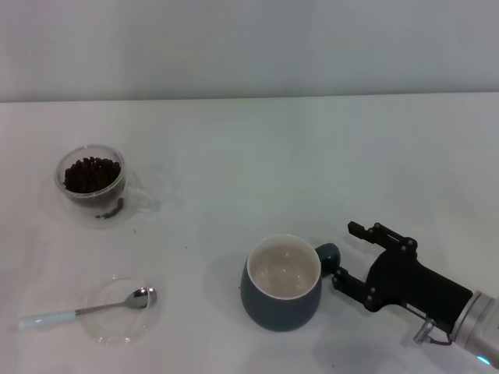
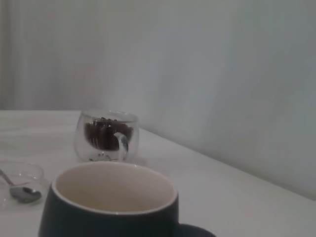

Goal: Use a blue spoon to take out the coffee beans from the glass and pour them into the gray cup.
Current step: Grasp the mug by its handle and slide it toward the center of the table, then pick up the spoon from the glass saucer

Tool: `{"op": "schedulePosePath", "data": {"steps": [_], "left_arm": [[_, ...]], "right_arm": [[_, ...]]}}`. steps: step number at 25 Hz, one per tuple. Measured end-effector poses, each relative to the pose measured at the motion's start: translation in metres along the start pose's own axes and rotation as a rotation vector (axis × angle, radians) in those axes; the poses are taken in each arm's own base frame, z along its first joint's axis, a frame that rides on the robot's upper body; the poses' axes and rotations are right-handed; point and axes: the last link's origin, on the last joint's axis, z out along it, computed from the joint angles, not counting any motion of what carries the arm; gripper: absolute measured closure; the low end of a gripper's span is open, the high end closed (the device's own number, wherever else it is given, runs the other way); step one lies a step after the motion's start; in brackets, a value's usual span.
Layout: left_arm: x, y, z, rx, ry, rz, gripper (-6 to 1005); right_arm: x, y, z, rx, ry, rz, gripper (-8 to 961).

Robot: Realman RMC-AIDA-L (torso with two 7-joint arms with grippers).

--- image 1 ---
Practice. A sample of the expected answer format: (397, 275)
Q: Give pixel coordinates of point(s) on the clear glass saucer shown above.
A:
(113, 331)

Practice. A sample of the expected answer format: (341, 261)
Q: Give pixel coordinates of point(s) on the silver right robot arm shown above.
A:
(479, 319)

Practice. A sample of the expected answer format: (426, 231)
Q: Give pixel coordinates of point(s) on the coffee beans pile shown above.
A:
(91, 175)

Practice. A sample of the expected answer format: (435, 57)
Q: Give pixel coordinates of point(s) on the dark blue ceramic mug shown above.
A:
(273, 311)

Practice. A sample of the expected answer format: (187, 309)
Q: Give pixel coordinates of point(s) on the clear double-wall glass cup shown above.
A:
(134, 195)

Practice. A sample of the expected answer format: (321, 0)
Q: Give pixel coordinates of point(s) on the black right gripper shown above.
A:
(413, 280)

